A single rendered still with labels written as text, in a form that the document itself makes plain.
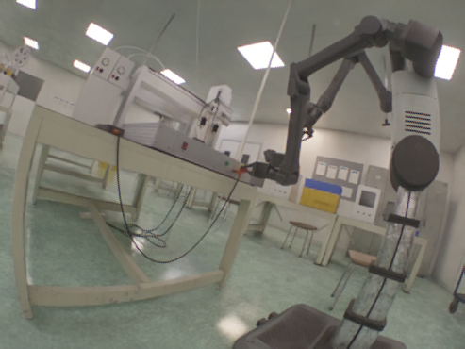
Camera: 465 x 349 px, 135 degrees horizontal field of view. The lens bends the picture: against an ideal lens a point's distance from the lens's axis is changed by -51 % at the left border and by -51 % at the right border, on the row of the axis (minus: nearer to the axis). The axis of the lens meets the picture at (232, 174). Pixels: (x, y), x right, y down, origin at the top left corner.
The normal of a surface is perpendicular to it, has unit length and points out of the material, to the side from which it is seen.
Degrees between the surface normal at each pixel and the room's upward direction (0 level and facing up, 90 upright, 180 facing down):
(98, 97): 90
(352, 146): 90
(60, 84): 90
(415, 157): 90
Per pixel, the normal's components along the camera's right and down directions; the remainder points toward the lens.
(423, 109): -0.70, -0.08
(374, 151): -0.57, -0.22
